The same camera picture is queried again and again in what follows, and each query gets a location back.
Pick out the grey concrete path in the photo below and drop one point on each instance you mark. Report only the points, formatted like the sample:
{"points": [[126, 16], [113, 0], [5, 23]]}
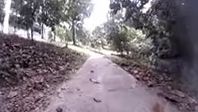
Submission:
{"points": [[103, 95]]}

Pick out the mass of dark trees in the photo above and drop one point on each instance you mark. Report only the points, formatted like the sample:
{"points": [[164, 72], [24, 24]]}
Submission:
{"points": [[138, 25]]}

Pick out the leaf-littered earth verge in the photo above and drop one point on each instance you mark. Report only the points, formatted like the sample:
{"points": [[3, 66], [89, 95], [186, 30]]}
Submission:
{"points": [[162, 81]]}

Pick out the leaf-covered earth slope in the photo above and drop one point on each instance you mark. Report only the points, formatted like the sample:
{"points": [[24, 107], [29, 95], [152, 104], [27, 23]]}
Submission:
{"points": [[24, 70]]}

